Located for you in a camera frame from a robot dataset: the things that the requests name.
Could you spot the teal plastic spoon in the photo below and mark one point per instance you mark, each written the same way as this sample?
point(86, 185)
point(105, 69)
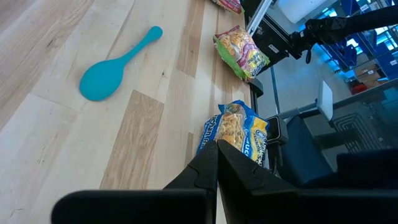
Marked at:
point(102, 79)

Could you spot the green ramen noodle packet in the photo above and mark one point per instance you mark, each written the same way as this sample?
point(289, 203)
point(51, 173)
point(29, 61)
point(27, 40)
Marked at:
point(241, 53)

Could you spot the blue ramen noodle packet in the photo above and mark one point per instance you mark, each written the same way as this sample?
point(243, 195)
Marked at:
point(236, 124)

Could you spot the cardboard box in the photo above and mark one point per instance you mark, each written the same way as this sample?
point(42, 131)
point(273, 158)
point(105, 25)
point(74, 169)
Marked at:
point(370, 76)

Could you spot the black table-level camera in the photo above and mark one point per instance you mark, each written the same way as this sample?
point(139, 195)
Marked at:
point(276, 130)

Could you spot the red bin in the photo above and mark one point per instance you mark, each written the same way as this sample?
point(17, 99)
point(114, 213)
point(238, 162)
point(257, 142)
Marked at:
point(359, 88)

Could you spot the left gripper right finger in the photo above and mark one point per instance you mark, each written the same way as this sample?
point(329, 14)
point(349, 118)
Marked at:
point(242, 171)

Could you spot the dark office chair white armrest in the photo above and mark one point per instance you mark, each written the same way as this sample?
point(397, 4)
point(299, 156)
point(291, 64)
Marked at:
point(298, 155)

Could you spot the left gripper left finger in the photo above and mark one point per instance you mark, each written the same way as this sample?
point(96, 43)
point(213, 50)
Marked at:
point(202, 171)

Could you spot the blue storage bin rack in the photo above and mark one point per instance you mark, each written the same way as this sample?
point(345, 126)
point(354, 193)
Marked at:
point(388, 62)

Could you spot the grey printed ramen packet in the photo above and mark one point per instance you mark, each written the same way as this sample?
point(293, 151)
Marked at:
point(228, 5)

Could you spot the white panel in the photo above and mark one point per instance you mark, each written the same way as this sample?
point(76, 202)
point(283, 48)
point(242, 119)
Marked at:
point(298, 7)

